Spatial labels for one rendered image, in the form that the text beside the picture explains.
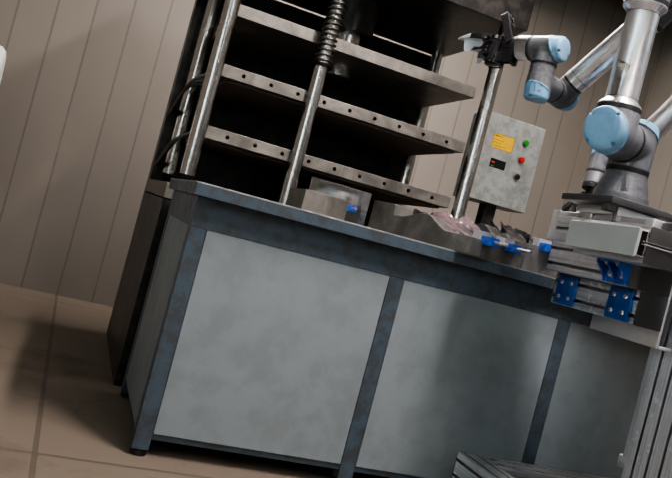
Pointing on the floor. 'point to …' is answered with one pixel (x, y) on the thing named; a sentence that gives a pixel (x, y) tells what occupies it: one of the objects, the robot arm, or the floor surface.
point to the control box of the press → (504, 166)
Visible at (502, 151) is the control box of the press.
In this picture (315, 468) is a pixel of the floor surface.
